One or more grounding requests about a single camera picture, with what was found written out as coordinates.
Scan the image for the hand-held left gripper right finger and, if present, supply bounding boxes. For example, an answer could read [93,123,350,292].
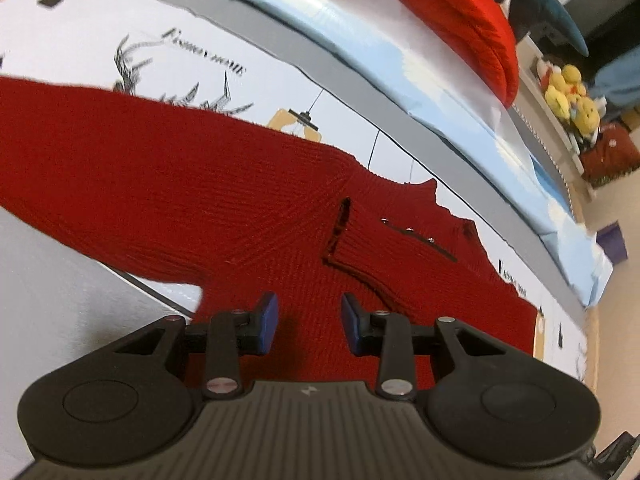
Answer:
[340,292,532,400]

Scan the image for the red knit sweater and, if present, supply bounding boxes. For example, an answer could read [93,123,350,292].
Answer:
[0,76,545,391]

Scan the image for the light blue blanket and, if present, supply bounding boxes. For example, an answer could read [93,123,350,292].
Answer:
[131,0,614,309]

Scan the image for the blue plush shark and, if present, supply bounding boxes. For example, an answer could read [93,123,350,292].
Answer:
[492,0,591,58]

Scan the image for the yellow plush toys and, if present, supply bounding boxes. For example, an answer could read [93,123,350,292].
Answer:
[534,57,609,137]

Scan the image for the red pillow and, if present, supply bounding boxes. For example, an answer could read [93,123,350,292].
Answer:
[349,0,519,109]

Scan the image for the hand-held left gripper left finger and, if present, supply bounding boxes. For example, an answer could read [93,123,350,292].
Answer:
[108,292,280,401]

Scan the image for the white shelf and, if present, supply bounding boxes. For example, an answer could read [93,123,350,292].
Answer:
[514,39,601,202]

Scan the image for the purple box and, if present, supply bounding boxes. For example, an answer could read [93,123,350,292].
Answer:
[597,225,629,264]

